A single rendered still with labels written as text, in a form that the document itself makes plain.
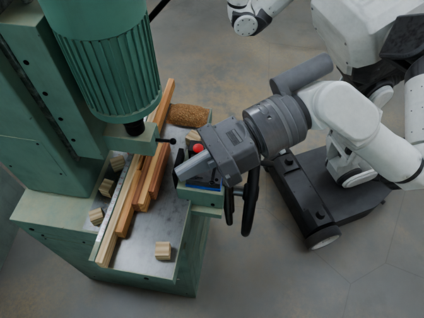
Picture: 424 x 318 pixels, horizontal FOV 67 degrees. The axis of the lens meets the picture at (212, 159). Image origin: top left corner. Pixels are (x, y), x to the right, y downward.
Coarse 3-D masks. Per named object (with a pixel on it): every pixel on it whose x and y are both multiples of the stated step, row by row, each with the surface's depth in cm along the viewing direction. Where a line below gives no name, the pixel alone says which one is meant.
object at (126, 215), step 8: (168, 80) 116; (168, 88) 113; (168, 96) 112; (160, 104) 109; (168, 104) 114; (160, 112) 107; (160, 120) 106; (160, 128) 107; (144, 160) 97; (136, 184) 92; (128, 200) 89; (128, 208) 88; (120, 216) 86; (128, 216) 87; (120, 224) 85; (128, 224) 88; (120, 232) 84
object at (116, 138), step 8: (112, 128) 87; (120, 128) 87; (152, 128) 87; (104, 136) 86; (112, 136) 85; (120, 136) 85; (128, 136) 85; (136, 136) 85; (144, 136) 85; (152, 136) 86; (112, 144) 88; (120, 144) 88; (128, 144) 87; (136, 144) 86; (144, 144) 86; (152, 144) 86; (128, 152) 90; (136, 152) 90; (144, 152) 89; (152, 152) 88
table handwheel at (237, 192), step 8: (256, 168) 93; (248, 176) 117; (256, 176) 92; (248, 184) 104; (256, 184) 91; (240, 192) 104; (248, 192) 92; (256, 192) 91; (248, 200) 91; (256, 200) 103; (248, 208) 91; (248, 216) 92; (248, 224) 93; (248, 232) 96
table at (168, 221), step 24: (168, 168) 100; (168, 192) 95; (144, 216) 91; (168, 216) 91; (216, 216) 96; (120, 240) 87; (144, 240) 87; (168, 240) 87; (120, 264) 83; (144, 264) 83; (168, 264) 83
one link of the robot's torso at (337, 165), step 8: (328, 136) 153; (328, 144) 155; (336, 144) 149; (328, 152) 159; (336, 152) 163; (344, 152) 147; (352, 152) 138; (328, 160) 167; (336, 160) 165; (344, 160) 146; (352, 160) 142; (360, 160) 143; (328, 168) 174; (336, 168) 157; (344, 168) 159; (352, 168) 163; (360, 168) 166; (336, 176) 167; (344, 176) 164; (352, 176) 164
